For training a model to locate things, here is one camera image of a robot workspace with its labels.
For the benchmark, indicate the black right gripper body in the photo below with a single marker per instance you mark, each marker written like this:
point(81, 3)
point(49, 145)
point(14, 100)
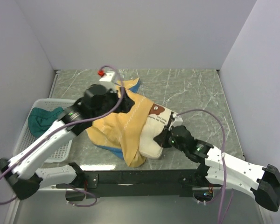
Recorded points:
point(179, 147)

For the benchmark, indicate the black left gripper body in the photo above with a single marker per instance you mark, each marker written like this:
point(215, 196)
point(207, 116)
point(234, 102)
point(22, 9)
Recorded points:
point(113, 100)

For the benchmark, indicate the cream pillow with bear print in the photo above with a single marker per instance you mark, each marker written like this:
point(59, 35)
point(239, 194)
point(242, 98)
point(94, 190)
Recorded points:
point(156, 123)

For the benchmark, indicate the blue and yellow pillowcase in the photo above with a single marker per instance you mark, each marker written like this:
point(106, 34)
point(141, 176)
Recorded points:
point(120, 132)

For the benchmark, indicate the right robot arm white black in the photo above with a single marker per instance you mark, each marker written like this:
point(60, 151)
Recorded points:
point(261, 183)

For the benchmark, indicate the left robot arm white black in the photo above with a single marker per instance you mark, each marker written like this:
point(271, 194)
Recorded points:
point(24, 172)

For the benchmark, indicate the black base beam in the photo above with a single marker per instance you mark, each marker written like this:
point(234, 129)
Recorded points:
point(142, 182)

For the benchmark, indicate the green cloth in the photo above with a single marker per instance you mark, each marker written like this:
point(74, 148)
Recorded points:
point(40, 120)

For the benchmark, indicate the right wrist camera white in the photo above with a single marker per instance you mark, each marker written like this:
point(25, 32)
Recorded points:
point(174, 120)

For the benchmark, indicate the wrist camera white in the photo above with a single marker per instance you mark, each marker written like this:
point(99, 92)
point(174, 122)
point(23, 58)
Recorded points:
point(174, 120)
point(108, 80)

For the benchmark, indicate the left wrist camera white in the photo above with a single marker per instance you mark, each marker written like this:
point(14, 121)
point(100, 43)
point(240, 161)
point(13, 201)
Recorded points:
point(108, 80)

